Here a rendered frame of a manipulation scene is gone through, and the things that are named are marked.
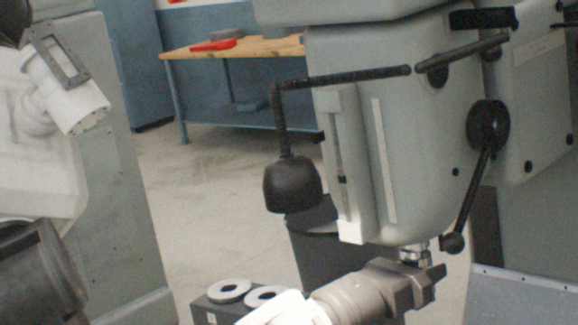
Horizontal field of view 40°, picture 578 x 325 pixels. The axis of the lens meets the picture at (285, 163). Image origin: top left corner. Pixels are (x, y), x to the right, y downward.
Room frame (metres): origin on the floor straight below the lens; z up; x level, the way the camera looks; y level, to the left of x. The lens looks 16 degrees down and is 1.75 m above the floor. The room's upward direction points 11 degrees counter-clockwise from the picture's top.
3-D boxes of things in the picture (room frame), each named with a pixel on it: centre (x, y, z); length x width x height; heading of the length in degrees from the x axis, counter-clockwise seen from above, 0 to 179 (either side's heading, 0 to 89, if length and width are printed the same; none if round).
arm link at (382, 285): (1.01, -0.09, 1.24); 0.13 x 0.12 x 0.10; 35
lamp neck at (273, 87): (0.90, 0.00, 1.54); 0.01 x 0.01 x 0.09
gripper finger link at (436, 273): (1.04, -0.18, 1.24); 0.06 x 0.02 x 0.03; 125
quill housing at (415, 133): (1.07, -0.17, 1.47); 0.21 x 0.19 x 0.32; 42
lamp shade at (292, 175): (0.90, 0.00, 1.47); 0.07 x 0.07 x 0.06
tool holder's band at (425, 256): (1.06, -0.16, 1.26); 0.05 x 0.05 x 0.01
